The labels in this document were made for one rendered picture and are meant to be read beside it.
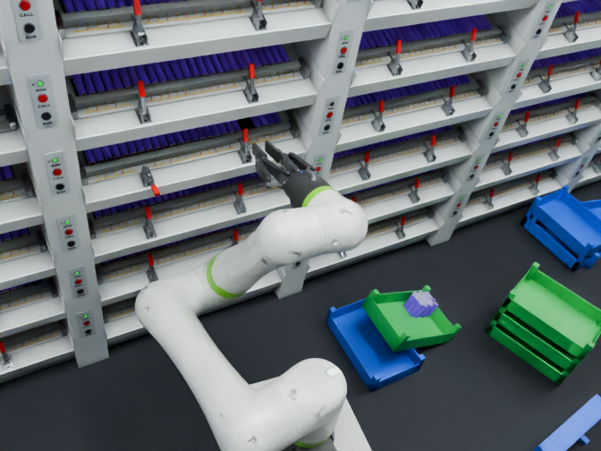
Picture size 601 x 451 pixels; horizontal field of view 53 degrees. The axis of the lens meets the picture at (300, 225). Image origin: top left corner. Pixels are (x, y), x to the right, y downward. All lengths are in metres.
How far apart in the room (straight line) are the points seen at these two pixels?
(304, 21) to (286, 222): 0.52
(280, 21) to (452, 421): 1.33
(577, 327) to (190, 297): 1.36
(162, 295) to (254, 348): 0.67
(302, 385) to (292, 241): 0.32
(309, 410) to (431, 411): 0.86
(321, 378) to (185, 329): 0.33
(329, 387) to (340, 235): 0.32
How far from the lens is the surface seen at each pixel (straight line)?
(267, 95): 1.53
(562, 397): 2.31
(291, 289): 2.18
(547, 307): 2.29
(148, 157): 1.56
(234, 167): 1.61
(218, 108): 1.47
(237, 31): 1.38
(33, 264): 1.66
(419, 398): 2.09
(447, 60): 1.85
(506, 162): 2.55
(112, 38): 1.32
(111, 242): 1.67
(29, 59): 1.27
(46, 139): 1.37
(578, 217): 2.85
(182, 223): 1.71
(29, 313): 1.81
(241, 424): 1.23
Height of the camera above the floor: 1.74
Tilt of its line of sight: 46 degrees down
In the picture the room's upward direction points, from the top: 12 degrees clockwise
